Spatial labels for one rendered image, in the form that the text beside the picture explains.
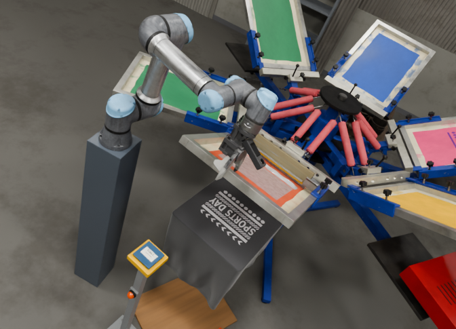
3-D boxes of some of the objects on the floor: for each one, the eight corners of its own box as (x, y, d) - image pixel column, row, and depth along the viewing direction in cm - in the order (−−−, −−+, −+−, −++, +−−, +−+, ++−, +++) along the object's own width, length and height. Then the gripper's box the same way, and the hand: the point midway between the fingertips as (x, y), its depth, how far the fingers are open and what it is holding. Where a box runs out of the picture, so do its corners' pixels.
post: (119, 368, 216) (148, 288, 155) (93, 340, 222) (112, 254, 161) (146, 340, 232) (182, 257, 170) (122, 315, 238) (148, 226, 176)
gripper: (248, 119, 143) (224, 161, 151) (224, 124, 125) (199, 170, 133) (266, 132, 140) (241, 173, 148) (244, 139, 123) (217, 185, 131)
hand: (226, 177), depth 140 cm, fingers open, 14 cm apart
